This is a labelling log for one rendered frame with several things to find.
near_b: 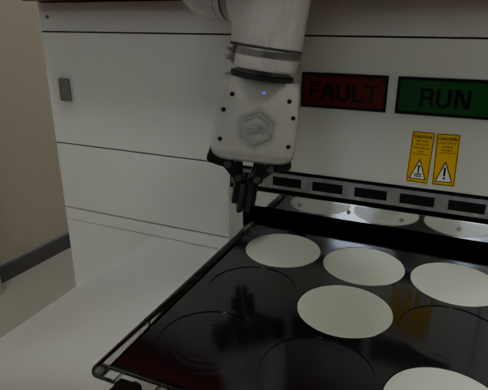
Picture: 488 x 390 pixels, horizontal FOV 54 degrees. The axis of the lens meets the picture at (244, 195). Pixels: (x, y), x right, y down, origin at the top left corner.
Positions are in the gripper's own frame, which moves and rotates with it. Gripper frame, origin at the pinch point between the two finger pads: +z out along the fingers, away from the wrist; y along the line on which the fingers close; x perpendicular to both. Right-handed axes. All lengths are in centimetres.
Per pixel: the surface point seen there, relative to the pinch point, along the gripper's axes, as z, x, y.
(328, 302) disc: 6.8, -13.2, 9.6
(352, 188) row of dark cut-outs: -0.6, 6.2, 16.2
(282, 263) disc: 7.3, -3.8, 5.7
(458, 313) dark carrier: 5.0, -16.0, 22.8
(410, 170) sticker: -5.1, 2.9, 22.5
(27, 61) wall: 11, 181, -89
